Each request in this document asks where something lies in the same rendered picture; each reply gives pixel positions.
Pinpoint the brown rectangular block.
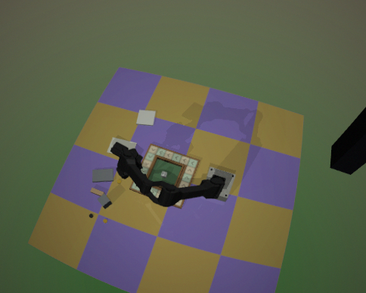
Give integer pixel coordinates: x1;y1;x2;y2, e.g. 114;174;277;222
90;188;104;196

